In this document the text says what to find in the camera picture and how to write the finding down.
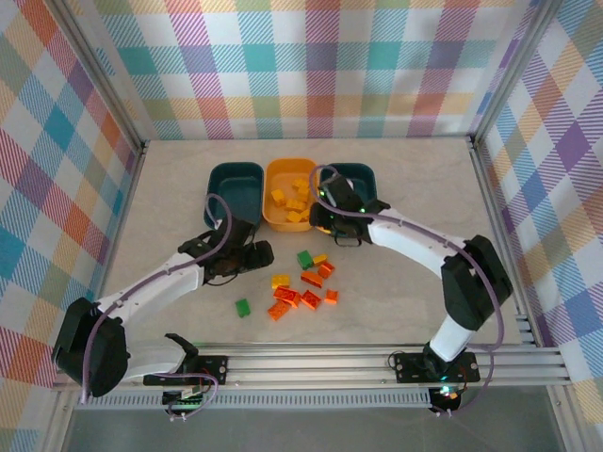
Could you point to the small yellow lego brick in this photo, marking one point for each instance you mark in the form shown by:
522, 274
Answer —
305, 214

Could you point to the long yellow lego brick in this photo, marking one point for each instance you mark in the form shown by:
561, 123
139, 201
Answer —
295, 204

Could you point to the yellow plastic container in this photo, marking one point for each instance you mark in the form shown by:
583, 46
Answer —
285, 181

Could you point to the teal plastic container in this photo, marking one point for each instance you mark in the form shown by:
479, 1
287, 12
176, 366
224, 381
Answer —
363, 181
235, 188

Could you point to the orange curved lego brick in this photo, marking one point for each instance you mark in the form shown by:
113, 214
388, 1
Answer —
312, 279

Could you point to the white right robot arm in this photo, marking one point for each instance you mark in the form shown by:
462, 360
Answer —
410, 242

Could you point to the small orange lego brick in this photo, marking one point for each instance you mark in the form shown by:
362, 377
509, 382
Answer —
331, 296

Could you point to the plaid fabric backdrop panel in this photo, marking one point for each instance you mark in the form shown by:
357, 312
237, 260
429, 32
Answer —
37, 188
306, 70
565, 188

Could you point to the aluminium table side rail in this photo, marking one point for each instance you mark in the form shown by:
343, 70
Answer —
490, 188
126, 202

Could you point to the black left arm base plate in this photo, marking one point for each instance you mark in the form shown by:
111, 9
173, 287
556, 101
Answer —
216, 369

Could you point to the wide aluminium frame rail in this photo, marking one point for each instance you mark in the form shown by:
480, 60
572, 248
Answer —
306, 367

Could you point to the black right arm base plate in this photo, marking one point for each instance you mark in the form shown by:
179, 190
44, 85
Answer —
410, 367

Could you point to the aluminium frame post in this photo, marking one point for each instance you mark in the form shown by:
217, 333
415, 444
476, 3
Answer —
103, 70
511, 70

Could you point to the short aluminium frame leg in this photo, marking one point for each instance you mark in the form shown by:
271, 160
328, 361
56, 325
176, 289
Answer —
565, 424
56, 424

